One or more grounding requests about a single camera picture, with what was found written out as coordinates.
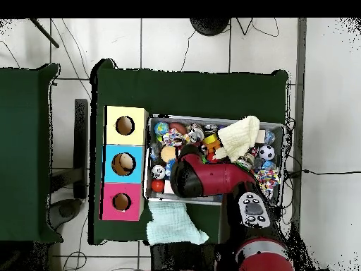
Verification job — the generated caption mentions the blue spiky rubber ball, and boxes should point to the blue spiky rubber ball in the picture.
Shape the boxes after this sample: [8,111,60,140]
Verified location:
[164,158,178,178]

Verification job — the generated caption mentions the shallow mesh bin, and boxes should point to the shallow mesh bin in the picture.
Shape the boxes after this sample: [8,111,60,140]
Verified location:
[145,114,286,210]

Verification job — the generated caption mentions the wooden box with three holes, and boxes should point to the wooden box with three holes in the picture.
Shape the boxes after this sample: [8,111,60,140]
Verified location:
[99,105,149,222]

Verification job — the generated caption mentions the brown toy football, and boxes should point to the brown toy football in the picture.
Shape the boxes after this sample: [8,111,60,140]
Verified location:
[169,121,188,136]

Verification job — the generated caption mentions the globe print ball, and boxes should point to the globe print ball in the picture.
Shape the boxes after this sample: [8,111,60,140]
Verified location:
[154,121,171,137]

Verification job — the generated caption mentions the red ball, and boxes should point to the red ball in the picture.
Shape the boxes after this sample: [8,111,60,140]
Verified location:
[151,179,166,193]

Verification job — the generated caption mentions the tan round toy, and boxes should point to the tan round toy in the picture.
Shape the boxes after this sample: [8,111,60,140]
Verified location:
[118,153,135,173]

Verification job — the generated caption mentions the cream yellow cloth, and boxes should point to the cream yellow cloth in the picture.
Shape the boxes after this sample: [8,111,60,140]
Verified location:
[213,115,261,162]

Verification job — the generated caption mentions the mint green cloth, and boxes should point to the mint green cloth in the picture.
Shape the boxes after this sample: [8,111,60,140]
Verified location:
[146,201,210,246]

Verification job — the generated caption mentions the black and white soccer ball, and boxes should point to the black and white soccer ball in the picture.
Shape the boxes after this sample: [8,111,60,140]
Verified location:
[258,144,276,161]

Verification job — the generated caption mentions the black round base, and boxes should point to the black round base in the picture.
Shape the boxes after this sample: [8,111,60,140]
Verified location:
[189,18,231,37]

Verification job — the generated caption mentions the grey rounded base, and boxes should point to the grey rounded base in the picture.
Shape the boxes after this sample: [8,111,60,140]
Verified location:
[47,198,83,230]

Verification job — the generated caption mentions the black rod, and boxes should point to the black rod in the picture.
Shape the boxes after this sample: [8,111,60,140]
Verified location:
[29,18,60,49]

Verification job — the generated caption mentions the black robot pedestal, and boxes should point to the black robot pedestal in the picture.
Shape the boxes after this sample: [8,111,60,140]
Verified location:
[149,243,219,271]

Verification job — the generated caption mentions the black cable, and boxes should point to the black cable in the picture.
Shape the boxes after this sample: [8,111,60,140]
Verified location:
[284,168,361,179]

